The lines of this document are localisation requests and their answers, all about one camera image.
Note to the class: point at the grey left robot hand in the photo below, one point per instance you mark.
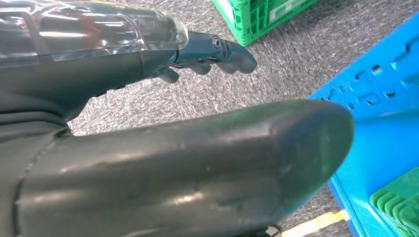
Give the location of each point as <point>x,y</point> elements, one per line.
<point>163,180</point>

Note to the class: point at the green plastic crate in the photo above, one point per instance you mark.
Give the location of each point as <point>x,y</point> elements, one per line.
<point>399,202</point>
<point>248,23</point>

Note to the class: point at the blue metal shelf rack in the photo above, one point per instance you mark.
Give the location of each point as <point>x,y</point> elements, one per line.
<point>376,137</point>

